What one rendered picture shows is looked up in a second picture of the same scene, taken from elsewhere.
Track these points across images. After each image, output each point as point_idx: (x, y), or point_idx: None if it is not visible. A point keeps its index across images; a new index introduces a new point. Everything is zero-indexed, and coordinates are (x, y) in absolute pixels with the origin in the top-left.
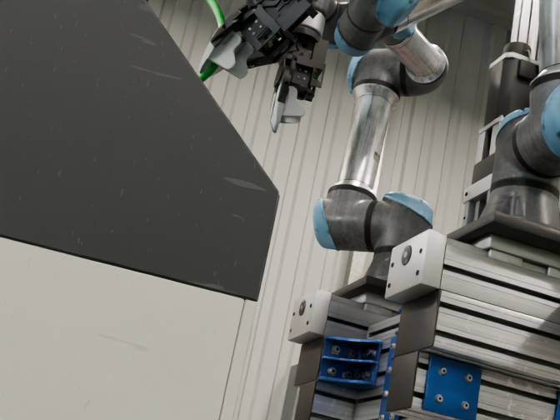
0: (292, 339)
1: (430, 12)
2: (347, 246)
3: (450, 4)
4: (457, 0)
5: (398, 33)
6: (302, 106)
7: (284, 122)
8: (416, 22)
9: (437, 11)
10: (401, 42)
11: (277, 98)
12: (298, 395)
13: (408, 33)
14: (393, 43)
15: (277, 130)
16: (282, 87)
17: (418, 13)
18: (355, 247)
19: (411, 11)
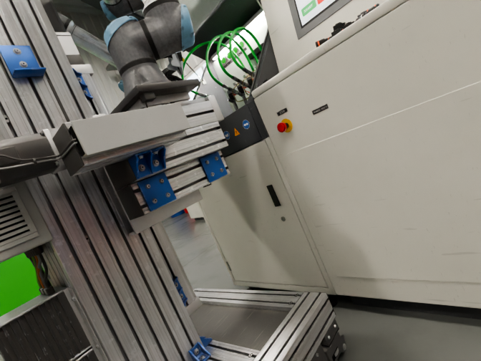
0: (219, 122)
1: (108, 62)
2: (174, 53)
3: (98, 56)
4: (94, 54)
5: (113, 18)
6: (167, 65)
7: (177, 66)
8: (114, 64)
9: (104, 59)
10: (109, 3)
11: None
12: (222, 155)
13: (108, 18)
14: (114, 6)
15: (180, 74)
16: None
17: (114, 66)
18: (168, 55)
19: (121, 86)
